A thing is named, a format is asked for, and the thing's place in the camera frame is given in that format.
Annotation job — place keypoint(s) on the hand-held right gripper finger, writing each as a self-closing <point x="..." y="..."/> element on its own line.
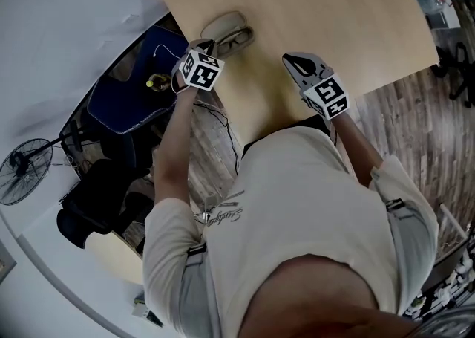
<point x="291" y="69"/>
<point x="310" y="58"/>

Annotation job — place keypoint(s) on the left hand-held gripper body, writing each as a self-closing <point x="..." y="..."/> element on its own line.
<point x="200" y="73"/>

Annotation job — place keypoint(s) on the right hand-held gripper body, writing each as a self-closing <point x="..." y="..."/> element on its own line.
<point x="326" y="97"/>

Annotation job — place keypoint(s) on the black-framed glasses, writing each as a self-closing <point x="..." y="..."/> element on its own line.
<point x="237" y="39"/>

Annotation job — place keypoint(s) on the beige glasses case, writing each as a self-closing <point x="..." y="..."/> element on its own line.
<point x="226" y="22"/>

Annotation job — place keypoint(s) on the person's right forearm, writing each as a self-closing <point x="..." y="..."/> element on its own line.
<point x="356" y="147"/>

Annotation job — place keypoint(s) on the person's left forearm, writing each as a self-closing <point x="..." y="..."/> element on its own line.
<point x="172" y="151"/>

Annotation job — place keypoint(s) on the blue cushioned chair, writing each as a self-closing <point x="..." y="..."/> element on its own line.
<point x="122" y="99"/>

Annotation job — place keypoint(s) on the person's beige t-shirt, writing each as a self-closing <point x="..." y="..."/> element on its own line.
<point x="297" y="199"/>

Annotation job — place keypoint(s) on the black chair base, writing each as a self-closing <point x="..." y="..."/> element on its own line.
<point x="458" y="73"/>

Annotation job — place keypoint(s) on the white box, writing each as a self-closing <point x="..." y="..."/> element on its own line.
<point x="445" y="19"/>

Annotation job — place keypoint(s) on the black office chair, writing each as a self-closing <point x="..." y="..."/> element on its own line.
<point x="96" y="203"/>

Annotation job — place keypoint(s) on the person's chin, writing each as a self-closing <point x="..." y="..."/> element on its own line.
<point x="319" y="299"/>

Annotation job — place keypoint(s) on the round wooden table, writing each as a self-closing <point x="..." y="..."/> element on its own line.
<point x="118" y="258"/>

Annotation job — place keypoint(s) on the black standing fan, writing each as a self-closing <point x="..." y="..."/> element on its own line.
<point x="22" y="171"/>

